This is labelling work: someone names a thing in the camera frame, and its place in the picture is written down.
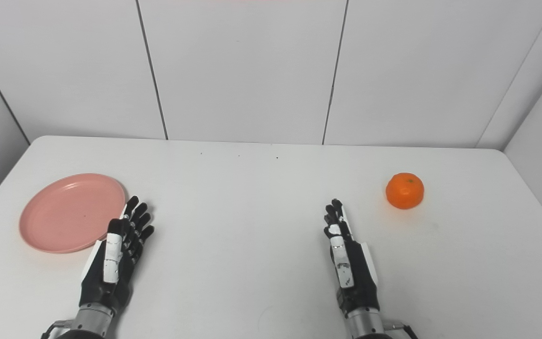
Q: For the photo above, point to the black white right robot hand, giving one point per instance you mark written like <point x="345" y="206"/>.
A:
<point x="346" y="263"/>

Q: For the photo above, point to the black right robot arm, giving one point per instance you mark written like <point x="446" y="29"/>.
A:
<point x="365" y="325"/>

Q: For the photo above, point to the orange fruit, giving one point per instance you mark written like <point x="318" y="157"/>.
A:
<point x="404" y="190"/>

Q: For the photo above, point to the pink round plate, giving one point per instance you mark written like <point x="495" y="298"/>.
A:
<point x="71" y="214"/>

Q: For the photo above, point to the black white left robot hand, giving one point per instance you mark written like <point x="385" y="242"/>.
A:
<point x="112" y="256"/>

